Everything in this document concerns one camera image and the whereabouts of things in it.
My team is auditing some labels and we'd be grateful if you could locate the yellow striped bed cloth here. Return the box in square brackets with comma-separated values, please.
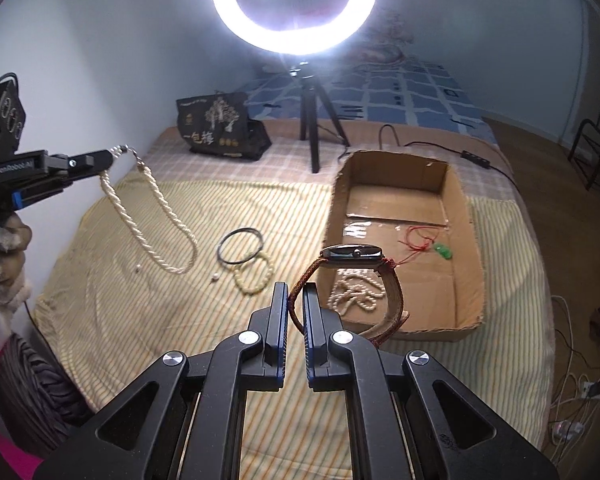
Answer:
[34, 181, 555, 479]

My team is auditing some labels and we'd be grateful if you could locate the green jade pendant red cord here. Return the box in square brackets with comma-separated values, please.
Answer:
[398, 224, 454, 265]

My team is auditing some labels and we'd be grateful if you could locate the pink plaid bed blanket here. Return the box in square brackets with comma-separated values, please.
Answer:
[139, 123, 524, 201]

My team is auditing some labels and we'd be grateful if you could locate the white power strip with cables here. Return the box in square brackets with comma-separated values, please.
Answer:
[547, 295, 600, 467]

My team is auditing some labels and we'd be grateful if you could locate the cream bead bracelet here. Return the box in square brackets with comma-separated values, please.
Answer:
[231, 251, 275, 296]

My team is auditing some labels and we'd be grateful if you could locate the black clothes rack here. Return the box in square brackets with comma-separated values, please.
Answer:
[567, 118, 600, 191]

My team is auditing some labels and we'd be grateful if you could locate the left gloved hand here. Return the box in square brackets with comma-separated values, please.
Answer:
[0, 214, 32, 350]

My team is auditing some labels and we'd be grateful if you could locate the twisted cream rope necklace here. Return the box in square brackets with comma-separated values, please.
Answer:
[99, 144, 199, 276]

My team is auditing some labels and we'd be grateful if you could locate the brown strap wristwatch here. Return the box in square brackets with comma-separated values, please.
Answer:
[288, 244, 409, 348]

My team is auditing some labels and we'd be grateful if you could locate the black tripod stand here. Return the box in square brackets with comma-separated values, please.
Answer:
[289, 61, 351, 174]

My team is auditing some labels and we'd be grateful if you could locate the black thin bangle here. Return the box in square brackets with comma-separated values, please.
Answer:
[215, 226, 264, 266]

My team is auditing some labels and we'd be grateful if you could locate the open cardboard box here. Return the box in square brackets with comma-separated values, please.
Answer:
[323, 151, 486, 341]

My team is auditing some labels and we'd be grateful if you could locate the blue checked bed sheet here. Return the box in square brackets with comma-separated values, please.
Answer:
[240, 58, 496, 144]

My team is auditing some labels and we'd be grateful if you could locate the white ring light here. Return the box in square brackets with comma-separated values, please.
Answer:
[213, 0, 376, 56]

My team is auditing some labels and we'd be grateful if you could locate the black light power cable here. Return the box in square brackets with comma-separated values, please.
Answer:
[337, 122, 519, 191]

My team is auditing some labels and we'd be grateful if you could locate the black printed snack bag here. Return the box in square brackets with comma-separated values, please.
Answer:
[176, 92, 272, 160]

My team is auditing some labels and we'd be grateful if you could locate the floral folded quilt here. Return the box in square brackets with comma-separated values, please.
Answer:
[349, 6, 414, 65]

